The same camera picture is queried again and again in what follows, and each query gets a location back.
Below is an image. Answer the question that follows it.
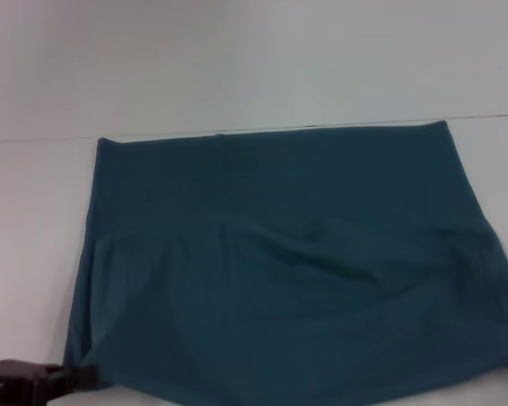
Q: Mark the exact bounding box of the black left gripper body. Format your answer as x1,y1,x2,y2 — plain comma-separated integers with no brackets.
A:
0,358,57,406

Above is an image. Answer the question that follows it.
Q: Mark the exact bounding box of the teal blue printed t-shirt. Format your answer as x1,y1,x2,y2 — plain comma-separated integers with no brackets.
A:
63,120,508,401

